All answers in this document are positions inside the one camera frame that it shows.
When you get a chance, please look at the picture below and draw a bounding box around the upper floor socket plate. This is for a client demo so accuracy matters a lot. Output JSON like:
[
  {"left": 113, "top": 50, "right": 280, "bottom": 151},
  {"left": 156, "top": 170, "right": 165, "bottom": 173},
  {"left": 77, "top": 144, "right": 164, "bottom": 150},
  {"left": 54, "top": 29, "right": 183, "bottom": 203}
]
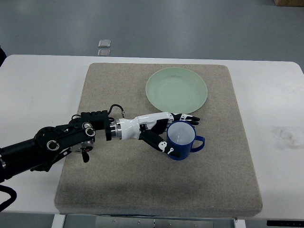
[{"left": 98, "top": 40, "right": 111, "bottom": 48}]

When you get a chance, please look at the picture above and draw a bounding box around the lower floor socket plate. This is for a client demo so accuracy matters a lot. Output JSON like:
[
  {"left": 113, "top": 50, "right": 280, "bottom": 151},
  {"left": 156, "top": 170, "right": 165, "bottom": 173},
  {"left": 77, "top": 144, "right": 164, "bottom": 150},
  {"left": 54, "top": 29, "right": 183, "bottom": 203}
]
[{"left": 97, "top": 49, "right": 111, "bottom": 57}]

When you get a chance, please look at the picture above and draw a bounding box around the floor socket plate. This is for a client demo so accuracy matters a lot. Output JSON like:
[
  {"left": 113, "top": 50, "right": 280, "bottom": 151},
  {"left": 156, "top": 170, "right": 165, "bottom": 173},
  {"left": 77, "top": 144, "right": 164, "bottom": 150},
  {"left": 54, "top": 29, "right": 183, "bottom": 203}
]
[
  {"left": 98, "top": 40, "right": 111, "bottom": 48},
  {"left": 97, "top": 49, "right": 111, "bottom": 57}
]

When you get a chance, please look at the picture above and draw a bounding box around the green plate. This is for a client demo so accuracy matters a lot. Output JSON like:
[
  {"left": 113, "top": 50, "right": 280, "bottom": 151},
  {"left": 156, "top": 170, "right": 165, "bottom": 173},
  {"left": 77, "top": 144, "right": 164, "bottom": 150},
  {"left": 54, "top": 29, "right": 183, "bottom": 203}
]
[{"left": 145, "top": 67, "right": 208, "bottom": 114}]

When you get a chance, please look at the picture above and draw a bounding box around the black cable loop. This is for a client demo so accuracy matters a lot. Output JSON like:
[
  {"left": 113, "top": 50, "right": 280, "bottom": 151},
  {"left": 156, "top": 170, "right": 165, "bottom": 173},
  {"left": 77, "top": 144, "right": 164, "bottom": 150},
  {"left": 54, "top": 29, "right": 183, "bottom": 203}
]
[{"left": 0, "top": 185, "right": 18, "bottom": 212}]

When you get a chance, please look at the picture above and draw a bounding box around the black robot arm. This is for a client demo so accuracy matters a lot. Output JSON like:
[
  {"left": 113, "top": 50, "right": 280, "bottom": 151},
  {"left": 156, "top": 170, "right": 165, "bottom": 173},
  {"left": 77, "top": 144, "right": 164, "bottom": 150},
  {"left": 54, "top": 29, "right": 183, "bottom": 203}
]
[{"left": 0, "top": 110, "right": 121, "bottom": 182}]

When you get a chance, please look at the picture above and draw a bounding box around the beige felt mat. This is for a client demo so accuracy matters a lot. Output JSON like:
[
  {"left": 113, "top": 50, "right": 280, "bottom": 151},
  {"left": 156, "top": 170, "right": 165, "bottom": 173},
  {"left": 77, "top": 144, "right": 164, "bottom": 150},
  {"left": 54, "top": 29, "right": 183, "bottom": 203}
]
[{"left": 54, "top": 65, "right": 263, "bottom": 218}]

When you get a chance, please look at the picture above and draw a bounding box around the metal table frame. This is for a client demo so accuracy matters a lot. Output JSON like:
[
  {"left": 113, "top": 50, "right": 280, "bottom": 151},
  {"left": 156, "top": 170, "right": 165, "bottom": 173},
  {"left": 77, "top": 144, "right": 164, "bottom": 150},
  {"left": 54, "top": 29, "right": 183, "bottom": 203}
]
[{"left": 51, "top": 214, "right": 247, "bottom": 228}]

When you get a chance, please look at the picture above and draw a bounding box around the black control panel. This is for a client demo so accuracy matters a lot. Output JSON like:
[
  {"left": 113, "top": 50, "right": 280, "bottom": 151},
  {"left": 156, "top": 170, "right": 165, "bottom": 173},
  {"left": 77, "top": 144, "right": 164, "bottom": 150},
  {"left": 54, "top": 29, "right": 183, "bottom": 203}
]
[{"left": 266, "top": 220, "right": 304, "bottom": 228}]

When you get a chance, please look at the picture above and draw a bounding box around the cardboard box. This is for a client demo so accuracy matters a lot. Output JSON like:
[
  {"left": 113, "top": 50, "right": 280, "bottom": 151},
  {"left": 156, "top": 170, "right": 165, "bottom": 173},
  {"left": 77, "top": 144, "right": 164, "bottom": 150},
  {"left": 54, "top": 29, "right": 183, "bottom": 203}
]
[{"left": 274, "top": 0, "right": 304, "bottom": 7}]

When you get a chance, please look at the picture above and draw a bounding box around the blue cup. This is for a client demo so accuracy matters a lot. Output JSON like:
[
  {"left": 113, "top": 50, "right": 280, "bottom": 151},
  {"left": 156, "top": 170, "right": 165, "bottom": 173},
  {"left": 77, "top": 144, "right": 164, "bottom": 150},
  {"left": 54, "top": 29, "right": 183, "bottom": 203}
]
[{"left": 166, "top": 121, "right": 205, "bottom": 161}]

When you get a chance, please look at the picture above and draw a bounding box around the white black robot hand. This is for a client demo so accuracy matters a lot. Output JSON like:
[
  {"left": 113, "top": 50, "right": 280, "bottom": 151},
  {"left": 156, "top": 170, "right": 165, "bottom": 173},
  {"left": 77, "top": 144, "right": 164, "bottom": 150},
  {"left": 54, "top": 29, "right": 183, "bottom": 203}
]
[{"left": 110, "top": 112, "right": 200, "bottom": 154}]

